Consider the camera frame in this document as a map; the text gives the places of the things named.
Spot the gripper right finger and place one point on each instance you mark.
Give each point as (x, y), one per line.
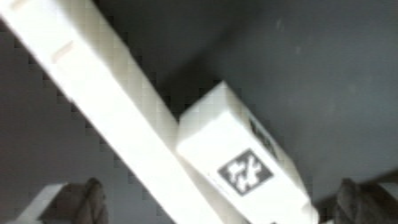
(364, 203)

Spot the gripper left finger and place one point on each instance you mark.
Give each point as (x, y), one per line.
(66, 204)

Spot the white leg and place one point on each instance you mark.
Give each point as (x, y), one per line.
(252, 183)

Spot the white U-shaped fence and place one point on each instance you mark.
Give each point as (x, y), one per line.
(83, 57)

